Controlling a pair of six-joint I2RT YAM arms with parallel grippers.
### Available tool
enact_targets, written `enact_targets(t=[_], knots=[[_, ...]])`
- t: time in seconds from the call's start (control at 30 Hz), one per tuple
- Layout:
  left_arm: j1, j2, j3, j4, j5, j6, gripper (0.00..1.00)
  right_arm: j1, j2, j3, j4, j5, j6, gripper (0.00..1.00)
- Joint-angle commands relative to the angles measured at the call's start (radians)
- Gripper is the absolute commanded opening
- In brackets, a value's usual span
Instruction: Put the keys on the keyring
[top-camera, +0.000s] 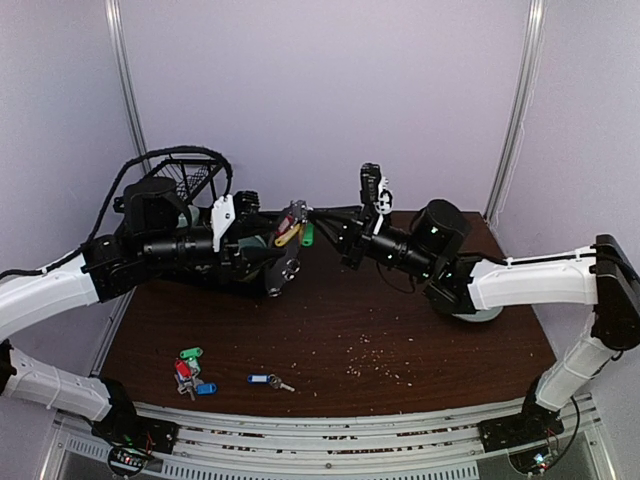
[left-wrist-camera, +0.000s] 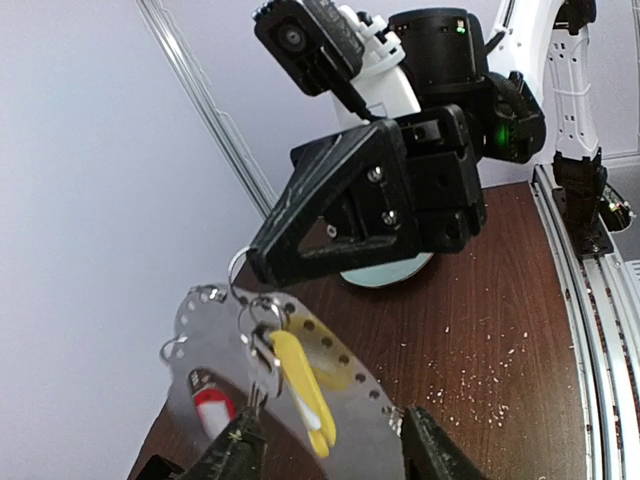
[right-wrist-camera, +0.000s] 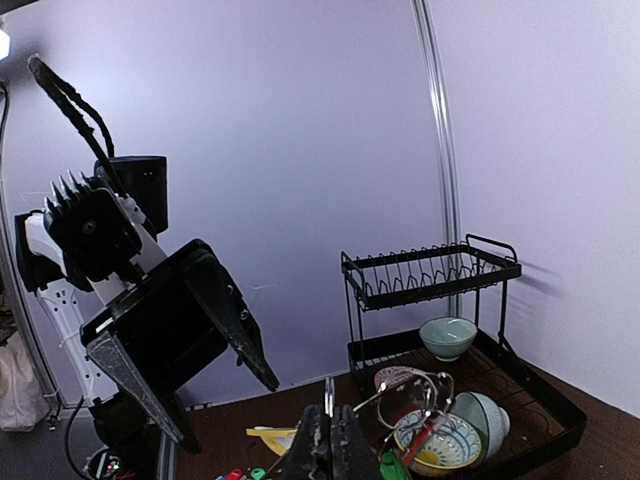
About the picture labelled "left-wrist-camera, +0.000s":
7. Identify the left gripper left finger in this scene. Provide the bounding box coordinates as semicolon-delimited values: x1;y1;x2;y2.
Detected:
178;406;265;480

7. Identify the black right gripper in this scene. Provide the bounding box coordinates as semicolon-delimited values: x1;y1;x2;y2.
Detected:
246;104;486;288

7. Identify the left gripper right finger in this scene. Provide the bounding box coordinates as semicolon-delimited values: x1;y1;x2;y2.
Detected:
401;407;487;480

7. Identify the red key tag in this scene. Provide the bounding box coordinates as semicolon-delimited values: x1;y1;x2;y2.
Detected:
189;368;236;439

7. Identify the yellow key tag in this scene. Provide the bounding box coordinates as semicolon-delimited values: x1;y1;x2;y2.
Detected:
269;330;337;459

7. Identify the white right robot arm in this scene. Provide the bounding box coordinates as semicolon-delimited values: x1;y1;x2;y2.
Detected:
246;1;606;287

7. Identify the light blue flower plate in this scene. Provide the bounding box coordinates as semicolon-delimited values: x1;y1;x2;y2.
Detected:
340;253;434;289

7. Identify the right aluminium wall post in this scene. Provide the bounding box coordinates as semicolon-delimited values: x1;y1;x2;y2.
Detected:
137;0;276;218

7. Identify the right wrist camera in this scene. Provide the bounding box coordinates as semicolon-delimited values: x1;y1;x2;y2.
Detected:
251;0;422;121

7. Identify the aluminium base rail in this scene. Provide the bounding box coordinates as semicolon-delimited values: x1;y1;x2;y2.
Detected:
531;165;639;479

